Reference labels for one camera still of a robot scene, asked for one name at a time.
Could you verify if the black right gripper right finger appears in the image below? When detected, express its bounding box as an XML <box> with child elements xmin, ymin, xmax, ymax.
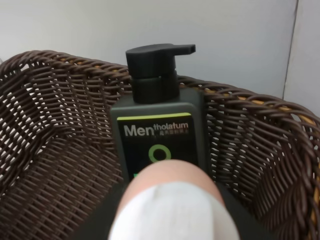
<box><xmin>216</xmin><ymin>182</ymin><xmax>273</xmax><ymax>240</ymax></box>

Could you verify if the dark green pump bottle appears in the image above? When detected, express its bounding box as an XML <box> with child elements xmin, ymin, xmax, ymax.
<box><xmin>110</xmin><ymin>43</ymin><xmax>210</xmax><ymax>182</ymax></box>

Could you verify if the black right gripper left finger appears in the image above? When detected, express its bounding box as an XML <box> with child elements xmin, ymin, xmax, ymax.
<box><xmin>79</xmin><ymin>183</ymin><xmax>125</xmax><ymax>240</ymax></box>

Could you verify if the dark brown wicker basket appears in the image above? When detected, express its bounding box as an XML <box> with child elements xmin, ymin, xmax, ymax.
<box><xmin>0</xmin><ymin>50</ymin><xmax>320</xmax><ymax>240</ymax></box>

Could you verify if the pink bottle white cap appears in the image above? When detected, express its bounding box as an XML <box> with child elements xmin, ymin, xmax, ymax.
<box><xmin>108</xmin><ymin>160</ymin><xmax>240</xmax><ymax>240</ymax></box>

